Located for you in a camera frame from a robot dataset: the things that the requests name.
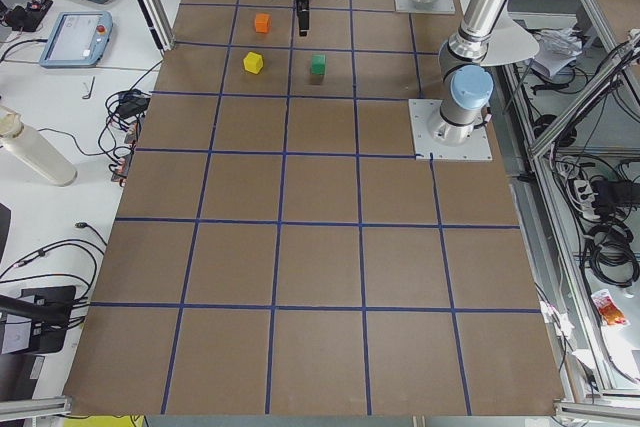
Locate black cable bundle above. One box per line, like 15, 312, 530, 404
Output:
582, 221, 640, 291

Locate yellow block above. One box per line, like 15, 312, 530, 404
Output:
243, 51, 264, 75

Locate orange block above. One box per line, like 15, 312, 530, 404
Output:
254, 13, 272, 34

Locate green block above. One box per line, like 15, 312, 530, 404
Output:
310, 54, 327, 77

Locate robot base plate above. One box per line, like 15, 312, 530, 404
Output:
408, 99, 492, 162

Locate teach pendant near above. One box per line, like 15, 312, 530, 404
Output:
39, 11, 113, 68

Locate red snack packet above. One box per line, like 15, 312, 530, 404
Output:
591, 289, 628, 326

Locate allen key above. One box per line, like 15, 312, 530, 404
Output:
82, 77, 96, 100

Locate white bottle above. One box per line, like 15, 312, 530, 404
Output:
1, 106, 77, 186

